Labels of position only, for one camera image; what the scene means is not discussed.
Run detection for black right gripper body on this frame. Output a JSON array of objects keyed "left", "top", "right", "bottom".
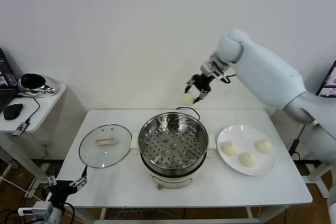
[{"left": 194, "top": 73, "right": 212, "bottom": 93}]

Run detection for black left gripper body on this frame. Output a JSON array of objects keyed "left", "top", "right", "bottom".
[{"left": 49, "top": 180, "right": 77, "bottom": 208}]

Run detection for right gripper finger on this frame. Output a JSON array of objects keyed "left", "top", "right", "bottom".
[
  {"left": 185, "top": 75, "right": 197, "bottom": 93},
  {"left": 193, "top": 90, "right": 210, "bottom": 104}
]

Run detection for white steamed baozi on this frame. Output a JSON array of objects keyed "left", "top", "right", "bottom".
[
  {"left": 238, "top": 152, "right": 257, "bottom": 168},
  {"left": 182, "top": 92, "right": 197, "bottom": 105},
  {"left": 255, "top": 139, "right": 273, "bottom": 154},
  {"left": 222, "top": 141, "right": 239, "bottom": 156}
]

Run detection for glass lid with cream handle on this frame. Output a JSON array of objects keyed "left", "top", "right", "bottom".
[{"left": 78, "top": 123, "right": 132, "bottom": 169}]

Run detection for stainless perforated steamer basket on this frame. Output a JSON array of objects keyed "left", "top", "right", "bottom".
[{"left": 130, "top": 112, "right": 217, "bottom": 176}]

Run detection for white round plate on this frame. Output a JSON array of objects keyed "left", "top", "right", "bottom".
[{"left": 216, "top": 125, "right": 279, "bottom": 177}]

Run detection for white side table with mouse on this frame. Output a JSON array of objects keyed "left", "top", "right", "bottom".
[{"left": 0, "top": 83, "right": 87, "bottom": 185}]

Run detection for black computer mouse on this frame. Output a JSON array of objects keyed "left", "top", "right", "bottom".
[{"left": 3, "top": 103, "right": 24, "bottom": 121}]

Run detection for shiny chrome shell object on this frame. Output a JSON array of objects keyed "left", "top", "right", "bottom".
[{"left": 17, "top": 73, "right": 58, "bottom": 99}]

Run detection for black laptop beside mouse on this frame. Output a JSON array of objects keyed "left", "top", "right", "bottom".
[{"left": 0, "top": 48, "right": 20, "bottom": 113}]

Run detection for white side table with label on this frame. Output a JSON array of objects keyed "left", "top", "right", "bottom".
[{"left": 301, "top": 155, "right": 332, "bottom": 199}]

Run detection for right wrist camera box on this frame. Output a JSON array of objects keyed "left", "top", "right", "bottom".
[{"left": 201, "top": 60, "right": 228, "bottom": 79}]

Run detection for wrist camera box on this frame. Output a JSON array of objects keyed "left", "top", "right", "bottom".
[
  {"left": 17, "top": 201, "right": 52, "bottom": 218},
  {"left": 201, "top": 60, "right": 228, "bottom": 79}
]

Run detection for black pot power cord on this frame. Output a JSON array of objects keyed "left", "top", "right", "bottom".
[{"left": 175, "top": 106, "right": 201, "bottom": 121}]

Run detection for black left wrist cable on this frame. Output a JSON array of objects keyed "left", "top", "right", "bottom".
[{"left": 62, "top": 202, "right": 77, "bottom": 224}]

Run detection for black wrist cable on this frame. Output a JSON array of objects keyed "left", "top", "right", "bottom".
[
  {"left": 62, "top": 202, "right": 77, "bottom": 224},
  {"left": 220, "top": 73, "right": 237, "bottom": 84}
]

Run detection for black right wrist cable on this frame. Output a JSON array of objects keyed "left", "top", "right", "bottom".
[{"left": 220, "top": 73, "right": 237, "bottom": 84}]

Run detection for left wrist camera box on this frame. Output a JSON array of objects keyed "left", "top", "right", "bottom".
[{"left": 17, "top": 201, "right": 52, "bottom": 218}]

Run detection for white main table frame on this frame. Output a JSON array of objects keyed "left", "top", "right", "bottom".
[{"left": 73, "top": 205, "right": 292, "bottom": 224}]

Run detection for white floor cable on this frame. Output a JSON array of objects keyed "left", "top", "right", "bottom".
[{"left": 0, "top": 176, "right": 47, "bottom": 204}]

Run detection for tangled cables under table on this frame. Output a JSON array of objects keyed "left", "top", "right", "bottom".
[{"left": 107, "top": 207, "right": 184, "bottom": 221}]

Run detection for thin black dongle cable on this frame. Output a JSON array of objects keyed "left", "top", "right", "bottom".
[{"left": 17, "top": 94, "right": 40, "bottom": 125}]

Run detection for black cable with adapter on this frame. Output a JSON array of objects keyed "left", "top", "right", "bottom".
[{"left": 288, "top": 124, "right": 307, "bottom": 162}]

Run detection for grey laptop with white cable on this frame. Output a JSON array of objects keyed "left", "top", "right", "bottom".
[{"left": 316, "top": 60, "right": 336, "bottom": 99}]

